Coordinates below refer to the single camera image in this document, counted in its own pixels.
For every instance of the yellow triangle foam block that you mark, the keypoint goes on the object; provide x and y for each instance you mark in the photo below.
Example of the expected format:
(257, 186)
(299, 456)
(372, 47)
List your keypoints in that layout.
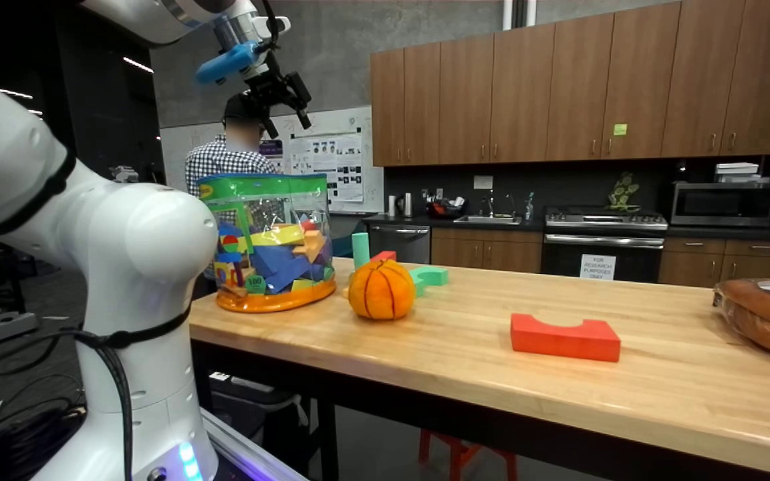
(277, 235)

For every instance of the clear toy bag blue trim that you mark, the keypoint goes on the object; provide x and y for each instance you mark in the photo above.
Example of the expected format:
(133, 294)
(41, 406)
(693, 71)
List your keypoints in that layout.
(269, 267)

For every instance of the white wall outlet plate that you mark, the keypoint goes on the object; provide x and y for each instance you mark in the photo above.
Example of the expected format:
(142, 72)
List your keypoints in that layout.
(482, 183)

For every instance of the silver coffee maker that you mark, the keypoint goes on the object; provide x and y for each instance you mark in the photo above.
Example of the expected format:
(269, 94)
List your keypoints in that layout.
(407, 204)

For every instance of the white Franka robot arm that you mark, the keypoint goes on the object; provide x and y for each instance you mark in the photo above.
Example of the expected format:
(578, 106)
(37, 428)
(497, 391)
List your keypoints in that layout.
(128, 257)

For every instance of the black microwave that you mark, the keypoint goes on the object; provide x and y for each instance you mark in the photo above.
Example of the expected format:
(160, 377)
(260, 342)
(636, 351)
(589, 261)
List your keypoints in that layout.
(722, 204)

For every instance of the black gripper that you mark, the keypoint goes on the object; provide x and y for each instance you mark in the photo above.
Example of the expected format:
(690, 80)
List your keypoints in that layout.
(279, 91)

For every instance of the narrow wooden base cabinet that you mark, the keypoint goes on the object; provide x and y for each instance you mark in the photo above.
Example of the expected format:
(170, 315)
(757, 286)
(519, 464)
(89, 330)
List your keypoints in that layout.
(728, 261)

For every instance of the green plant decoration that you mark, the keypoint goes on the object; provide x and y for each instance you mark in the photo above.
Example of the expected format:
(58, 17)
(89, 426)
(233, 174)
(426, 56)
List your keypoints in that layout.
(624, 194)

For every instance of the black storage box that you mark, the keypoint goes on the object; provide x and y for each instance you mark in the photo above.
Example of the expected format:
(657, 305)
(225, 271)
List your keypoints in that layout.
(260, 405)

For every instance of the stainless steel dishwasher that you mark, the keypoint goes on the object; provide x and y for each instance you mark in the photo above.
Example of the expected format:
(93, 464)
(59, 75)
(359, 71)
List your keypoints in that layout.
(402, 241)

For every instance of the blue foam block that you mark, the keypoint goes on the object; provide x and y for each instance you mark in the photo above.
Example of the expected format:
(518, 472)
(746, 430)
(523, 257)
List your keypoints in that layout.
(281, 265)

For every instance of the wooden wall cabinets row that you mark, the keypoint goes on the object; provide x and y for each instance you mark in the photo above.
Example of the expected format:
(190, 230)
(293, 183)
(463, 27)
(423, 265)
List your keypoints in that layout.
(582, 84)

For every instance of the green cylinder foam block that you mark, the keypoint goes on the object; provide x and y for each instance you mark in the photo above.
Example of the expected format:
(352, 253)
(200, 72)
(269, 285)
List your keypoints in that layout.
(363, 250)

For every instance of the green sticky note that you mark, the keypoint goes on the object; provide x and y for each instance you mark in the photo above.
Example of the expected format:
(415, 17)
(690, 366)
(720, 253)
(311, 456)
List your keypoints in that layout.
(622, 128)

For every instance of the dish rack with dishes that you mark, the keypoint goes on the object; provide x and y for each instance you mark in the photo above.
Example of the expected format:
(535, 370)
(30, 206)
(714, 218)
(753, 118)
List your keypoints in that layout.
(442, 204)

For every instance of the stack of white plates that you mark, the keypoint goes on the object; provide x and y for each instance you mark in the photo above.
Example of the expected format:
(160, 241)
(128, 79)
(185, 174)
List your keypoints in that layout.
(736, 171)

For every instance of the wide wooden base cabinet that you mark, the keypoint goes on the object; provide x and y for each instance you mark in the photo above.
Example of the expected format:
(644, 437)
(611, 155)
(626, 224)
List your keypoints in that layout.
(488, 250)

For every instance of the white oven towel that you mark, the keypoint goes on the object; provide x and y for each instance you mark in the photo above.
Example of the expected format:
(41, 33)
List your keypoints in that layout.
(597, 267)

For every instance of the green arch foam block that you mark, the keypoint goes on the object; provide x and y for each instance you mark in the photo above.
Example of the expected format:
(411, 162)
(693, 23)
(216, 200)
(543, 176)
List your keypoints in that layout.
(432, 279)

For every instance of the bagged bread loaf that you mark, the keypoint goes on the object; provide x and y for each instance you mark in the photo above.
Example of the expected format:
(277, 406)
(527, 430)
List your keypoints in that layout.
(769, 315)

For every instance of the person in plaid shirt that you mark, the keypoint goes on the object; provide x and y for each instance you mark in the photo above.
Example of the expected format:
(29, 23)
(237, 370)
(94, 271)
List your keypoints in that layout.
(225, 159)

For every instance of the stainless steel stove oven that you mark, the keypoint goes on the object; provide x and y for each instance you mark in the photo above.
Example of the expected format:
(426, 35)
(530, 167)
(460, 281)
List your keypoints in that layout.
(603, 241)

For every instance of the grey box device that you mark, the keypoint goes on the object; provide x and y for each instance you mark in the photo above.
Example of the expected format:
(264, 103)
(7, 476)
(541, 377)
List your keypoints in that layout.
(1, 327)

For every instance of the steel kitchen sink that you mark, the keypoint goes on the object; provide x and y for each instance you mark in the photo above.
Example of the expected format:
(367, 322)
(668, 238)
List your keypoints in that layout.
(488, 220)

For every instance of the red arch foam block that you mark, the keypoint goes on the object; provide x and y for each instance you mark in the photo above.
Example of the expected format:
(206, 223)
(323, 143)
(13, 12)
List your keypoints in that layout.
(563, 342)

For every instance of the orange legged wooden stool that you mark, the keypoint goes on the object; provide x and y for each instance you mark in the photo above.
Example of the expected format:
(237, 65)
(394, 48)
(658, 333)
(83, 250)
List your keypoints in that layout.
(460, 456)

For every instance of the soap bottle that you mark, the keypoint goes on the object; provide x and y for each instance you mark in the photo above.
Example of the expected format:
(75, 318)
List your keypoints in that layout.
(530, 206)

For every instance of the white robot base platform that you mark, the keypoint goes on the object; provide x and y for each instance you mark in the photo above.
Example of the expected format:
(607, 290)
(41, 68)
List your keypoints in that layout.
(253, 457)

